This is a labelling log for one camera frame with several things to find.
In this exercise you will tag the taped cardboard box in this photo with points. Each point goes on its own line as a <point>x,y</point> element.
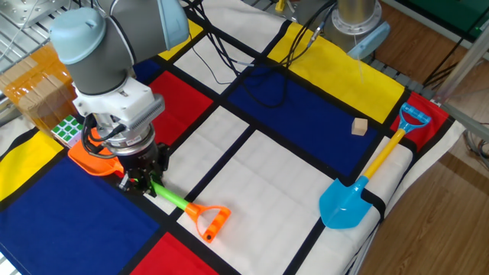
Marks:
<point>34,88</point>

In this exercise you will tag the aluminium frame post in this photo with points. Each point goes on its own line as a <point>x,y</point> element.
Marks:
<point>464,68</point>

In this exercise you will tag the colour-block tablecloth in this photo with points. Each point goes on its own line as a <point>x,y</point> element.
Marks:
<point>76,229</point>

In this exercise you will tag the white-edged puzzle cube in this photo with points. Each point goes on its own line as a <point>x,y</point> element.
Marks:
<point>67,131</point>

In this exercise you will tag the white wrist bracket silver box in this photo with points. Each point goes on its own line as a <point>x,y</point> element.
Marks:
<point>122,105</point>

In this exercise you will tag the yellow clip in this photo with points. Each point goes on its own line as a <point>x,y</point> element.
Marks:
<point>280,4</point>

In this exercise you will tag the small wooden cube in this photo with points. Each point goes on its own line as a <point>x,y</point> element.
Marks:
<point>359,127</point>

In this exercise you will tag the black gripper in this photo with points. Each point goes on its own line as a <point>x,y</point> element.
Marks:
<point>147,162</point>

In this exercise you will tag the grey light-blue robot arm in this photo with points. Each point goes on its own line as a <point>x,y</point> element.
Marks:
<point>99,57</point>

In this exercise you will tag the grey metal mounting base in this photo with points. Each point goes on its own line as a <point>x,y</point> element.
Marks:
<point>23,11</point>

